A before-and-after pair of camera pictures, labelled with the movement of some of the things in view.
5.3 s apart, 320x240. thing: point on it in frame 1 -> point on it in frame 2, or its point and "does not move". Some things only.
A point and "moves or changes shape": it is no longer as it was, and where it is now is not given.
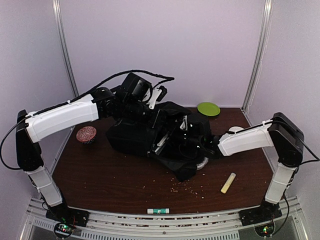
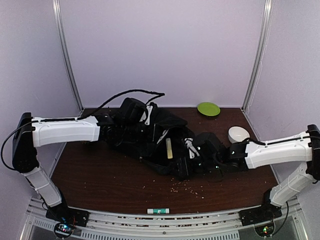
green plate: (208, 109) does not move
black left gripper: (154, 121) -> (151, 136)
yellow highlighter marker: (228, 183) -> (169, 148)
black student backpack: (158, 137) moves or changes shape
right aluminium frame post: (266, 23) does not move
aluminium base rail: (103, 226) does not move
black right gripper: (179, 146) -> (188, 168)
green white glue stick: (158, 211) does not move
